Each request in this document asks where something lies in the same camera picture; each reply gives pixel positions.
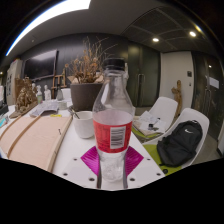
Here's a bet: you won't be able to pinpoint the white cabinet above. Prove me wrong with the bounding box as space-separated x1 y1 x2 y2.
5 59 24 106

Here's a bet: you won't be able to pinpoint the wooden easel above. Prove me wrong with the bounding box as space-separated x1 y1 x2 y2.
51 68 68 99

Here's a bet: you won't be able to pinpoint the small white figurine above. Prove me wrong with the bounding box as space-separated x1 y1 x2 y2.
44 84 53 101

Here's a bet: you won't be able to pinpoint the clear plastic bottle red label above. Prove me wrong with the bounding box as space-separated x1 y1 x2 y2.
91 57 136 183

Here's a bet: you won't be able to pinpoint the thin dark stir stick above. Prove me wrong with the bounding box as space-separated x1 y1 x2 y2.
68 106 81 120

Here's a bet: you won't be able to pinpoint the grey spray bottle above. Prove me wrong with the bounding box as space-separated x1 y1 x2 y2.
56 83 64 102

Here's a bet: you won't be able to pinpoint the plastic-wrapped newspaper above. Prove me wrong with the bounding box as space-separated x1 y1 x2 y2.
29 100 60 118

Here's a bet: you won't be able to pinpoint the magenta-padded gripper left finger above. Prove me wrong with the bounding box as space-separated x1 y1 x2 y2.
61 145 102 190

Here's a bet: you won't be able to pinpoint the carved wooden sculpture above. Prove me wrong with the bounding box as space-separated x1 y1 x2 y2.
9 77 38 119

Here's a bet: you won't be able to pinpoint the dark pot with dried plant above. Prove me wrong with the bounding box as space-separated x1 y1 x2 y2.
64 36 118 113

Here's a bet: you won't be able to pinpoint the white cup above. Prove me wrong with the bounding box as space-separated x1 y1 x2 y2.
72 110 96 140

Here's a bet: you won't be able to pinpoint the brown cardboard board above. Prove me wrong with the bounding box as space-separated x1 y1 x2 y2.
0 114 34 156
7 115 74 173

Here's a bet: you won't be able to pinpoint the wooden figure sculpture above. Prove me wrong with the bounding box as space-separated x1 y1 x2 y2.
171 79 184 109

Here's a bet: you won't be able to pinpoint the black wall screen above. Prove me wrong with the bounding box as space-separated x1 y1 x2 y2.
22 49 58 82

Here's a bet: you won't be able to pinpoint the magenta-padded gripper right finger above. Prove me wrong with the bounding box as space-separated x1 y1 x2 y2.
123 145 166 190

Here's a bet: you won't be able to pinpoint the white plastic chair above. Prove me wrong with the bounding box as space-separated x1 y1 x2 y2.
133 96 179 141
143 107 210 176

